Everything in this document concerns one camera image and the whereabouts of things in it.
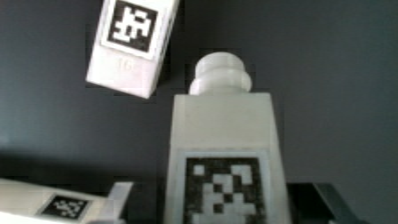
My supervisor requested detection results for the white square tabletop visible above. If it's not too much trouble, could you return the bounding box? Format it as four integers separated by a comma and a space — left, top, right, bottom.
0, 178, 132, 224

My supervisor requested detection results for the white leg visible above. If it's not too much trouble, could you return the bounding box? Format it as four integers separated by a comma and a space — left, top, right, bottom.
163, 52, 292, 224
84, 0, 179, 98

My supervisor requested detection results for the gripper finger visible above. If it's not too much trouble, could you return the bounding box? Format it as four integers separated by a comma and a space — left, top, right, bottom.
287, 183, 369, 224

